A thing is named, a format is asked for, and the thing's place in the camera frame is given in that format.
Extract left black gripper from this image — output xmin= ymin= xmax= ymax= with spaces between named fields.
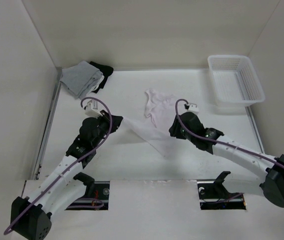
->
xmin=92 ymin=110 xmax=123 ymax=148

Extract white tank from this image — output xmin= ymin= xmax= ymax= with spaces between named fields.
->
xmin=124 ymin=88 xmax=177 ymax=158
xmin=92 ymin=75 xmax=105 ymax=91

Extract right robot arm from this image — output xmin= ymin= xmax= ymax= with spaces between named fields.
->
xmin=169 ymin=112 xmax=284 ymax=208

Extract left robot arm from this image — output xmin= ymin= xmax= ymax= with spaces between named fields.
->
xmin=5 ymin=110 xmax=123 ymax=240

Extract folded white tank top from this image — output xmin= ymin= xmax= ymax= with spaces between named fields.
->
xmin=92 ymin=75 xmax=105 ymax=91

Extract folded black tank top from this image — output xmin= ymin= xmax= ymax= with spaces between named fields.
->
xmin=89 ymin=61 xmax=114 ymax=93

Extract folded grey tank top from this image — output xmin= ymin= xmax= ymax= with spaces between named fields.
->
xmin=60 ymin=61 xmax=103 ymax=100

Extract white plastic basket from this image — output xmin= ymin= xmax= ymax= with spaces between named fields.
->
xmin=207 ymin=55 xmax=266 ymax=108

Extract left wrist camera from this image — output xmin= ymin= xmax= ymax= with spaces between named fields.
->
xmin=84 ymin=99 xmax=102 ymax=118

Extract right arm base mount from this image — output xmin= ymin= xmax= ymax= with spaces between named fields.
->
xmin=197 ymin=171 xmax=246 ymax=211

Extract right metal table rail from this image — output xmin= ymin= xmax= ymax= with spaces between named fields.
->
xmin=245 ymin=106 xmax=265 ymax=154

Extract metal table rail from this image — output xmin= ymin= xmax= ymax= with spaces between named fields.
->
xmin=245 ymin=106 xmax=265 ymax=154
xmin=30 ymin=67 xmax=62 ymax=180

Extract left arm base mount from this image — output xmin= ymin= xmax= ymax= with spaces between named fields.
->
xmin=66 ymin=172 xmax=110 ymax=211

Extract left metal table rail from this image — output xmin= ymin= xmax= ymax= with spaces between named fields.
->
xmin=30 ymin=67 xmax=62 ymax=180

